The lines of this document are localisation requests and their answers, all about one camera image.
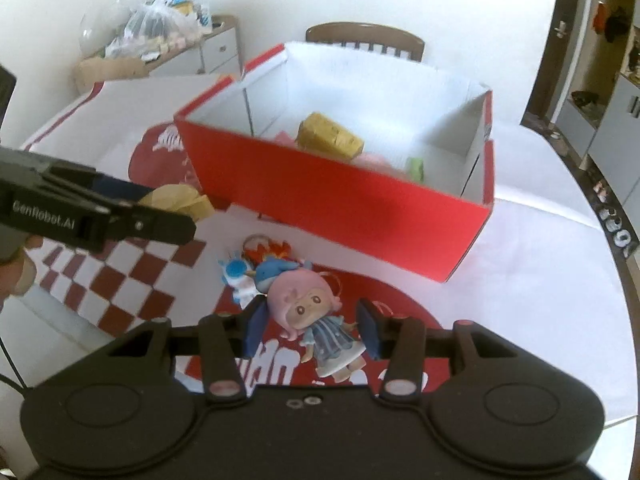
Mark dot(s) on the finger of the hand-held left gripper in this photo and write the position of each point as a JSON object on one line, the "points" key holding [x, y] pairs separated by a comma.
{"points": [[125, 187], [150, 225]]}

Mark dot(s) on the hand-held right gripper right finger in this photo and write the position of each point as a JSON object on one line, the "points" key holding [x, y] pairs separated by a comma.
{"points": [[369, 330]]}

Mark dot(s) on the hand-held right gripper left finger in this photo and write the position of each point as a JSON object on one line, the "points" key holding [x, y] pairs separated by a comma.
{"points": [[255, 330]]}

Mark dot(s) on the yellow soft toy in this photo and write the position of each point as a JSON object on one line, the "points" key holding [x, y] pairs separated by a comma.
{"points": [[192, 202]]}

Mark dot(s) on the pink haired doll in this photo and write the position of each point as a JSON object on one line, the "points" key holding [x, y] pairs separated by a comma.
{"points": [[305, 305]]}

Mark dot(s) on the red cardboard box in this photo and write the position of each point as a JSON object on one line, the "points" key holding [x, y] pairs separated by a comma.
{"points": [[325, 210]]}

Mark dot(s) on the green small toy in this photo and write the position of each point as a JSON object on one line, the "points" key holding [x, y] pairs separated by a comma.
{"points": [[415, 169]]}

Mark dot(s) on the yellow block toy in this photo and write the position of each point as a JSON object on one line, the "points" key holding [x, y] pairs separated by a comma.
{"points": [[330, 137]]}

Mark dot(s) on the person's left hand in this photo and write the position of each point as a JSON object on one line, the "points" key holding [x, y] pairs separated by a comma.
{"points": [[15, 275]]}

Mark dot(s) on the blue whale plush toy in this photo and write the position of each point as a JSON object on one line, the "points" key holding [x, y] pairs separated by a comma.
{"points": [[275, 272]]}

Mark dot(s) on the brown cardboard box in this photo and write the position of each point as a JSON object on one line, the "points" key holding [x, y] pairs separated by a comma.
{"points": [[112, 71]]}

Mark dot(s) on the clear plastic bag of goods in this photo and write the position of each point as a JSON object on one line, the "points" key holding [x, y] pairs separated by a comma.
{"points": [[150, 25]]}

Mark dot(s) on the white drawer cabinet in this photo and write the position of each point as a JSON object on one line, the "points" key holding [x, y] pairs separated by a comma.
{"points": [[220, 50]]}

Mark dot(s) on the pair of white shoes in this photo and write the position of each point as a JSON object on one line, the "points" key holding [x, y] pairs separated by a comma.
{"points": [[602, 191], [622, 237]]}

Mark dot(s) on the brown wooden chair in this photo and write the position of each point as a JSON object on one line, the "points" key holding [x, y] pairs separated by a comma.
{"points": [[365, 35]]}

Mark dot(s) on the black bag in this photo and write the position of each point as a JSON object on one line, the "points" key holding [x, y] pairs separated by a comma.
{"points": [[582, 98]]}

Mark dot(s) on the red cap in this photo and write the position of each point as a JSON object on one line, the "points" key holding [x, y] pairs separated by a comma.
{"points": [[600, 16]]}

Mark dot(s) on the black cap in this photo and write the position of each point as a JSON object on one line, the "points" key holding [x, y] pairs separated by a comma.
{"points": [[618, 25]]}

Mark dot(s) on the white and wood wall cabinet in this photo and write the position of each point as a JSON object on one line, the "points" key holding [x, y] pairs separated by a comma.
{"points": [[620, 105]]}

